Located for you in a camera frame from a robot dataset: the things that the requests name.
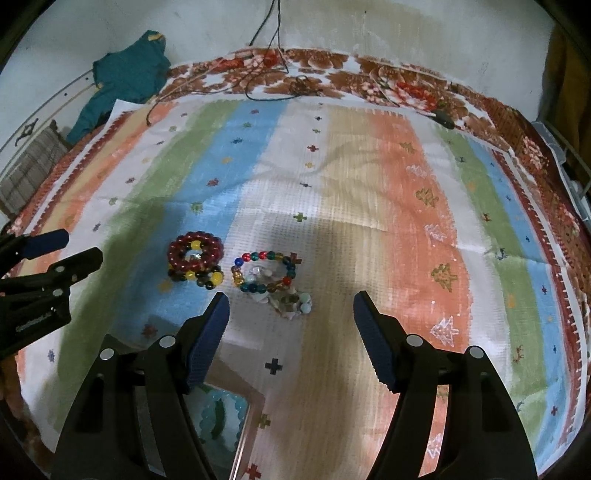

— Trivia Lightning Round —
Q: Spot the striped woven mat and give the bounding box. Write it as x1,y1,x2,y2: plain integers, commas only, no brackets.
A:
16,99,578,480

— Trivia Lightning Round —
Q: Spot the mustard yellow garment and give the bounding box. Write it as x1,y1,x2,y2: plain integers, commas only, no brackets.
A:
545,28,591,126

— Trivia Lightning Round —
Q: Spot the black cable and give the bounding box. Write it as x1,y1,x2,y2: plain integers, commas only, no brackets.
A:
248,0,280,47
245,0,324,101

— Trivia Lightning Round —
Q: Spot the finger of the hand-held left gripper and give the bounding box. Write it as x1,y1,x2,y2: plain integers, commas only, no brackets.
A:
0,229,70,278
0,247,103,297

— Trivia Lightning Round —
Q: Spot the light blue bead bracelet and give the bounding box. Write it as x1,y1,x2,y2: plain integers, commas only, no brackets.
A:
198,390,249,440

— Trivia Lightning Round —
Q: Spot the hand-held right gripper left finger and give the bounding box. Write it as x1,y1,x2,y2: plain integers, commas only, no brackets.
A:
50,292,230,480

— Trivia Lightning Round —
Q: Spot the dark red bead bracelet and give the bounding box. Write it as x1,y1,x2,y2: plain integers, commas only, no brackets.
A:
167,234,225,274

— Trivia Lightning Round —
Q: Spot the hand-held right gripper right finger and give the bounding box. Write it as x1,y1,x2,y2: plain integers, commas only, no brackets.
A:
353,291,539,480

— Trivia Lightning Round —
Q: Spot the teal garment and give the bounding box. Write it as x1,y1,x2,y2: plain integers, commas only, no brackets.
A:
67,30,171,146

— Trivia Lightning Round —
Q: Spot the shell bead bracelet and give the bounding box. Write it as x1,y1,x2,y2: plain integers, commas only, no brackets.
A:
271,291,314,320

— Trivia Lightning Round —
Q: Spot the metal tin box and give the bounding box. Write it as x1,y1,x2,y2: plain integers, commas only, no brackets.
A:
185,381,267,480

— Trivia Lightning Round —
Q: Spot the multicolour glass bead bracelet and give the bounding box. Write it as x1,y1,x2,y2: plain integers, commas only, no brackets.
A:
231,250,298,295

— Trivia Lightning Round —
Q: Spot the grey striped pillow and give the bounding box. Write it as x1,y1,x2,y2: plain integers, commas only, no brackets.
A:
0,121,73,219

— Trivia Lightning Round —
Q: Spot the white bead bracelet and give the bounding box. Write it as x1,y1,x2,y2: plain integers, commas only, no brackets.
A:
247,264,279,304

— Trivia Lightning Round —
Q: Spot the white plastic rack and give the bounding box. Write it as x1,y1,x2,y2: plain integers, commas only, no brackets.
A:
531,119,591,217

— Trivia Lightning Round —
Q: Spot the dark brown yellow bead bracelet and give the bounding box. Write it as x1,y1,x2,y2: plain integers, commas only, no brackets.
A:
168,265,225,291

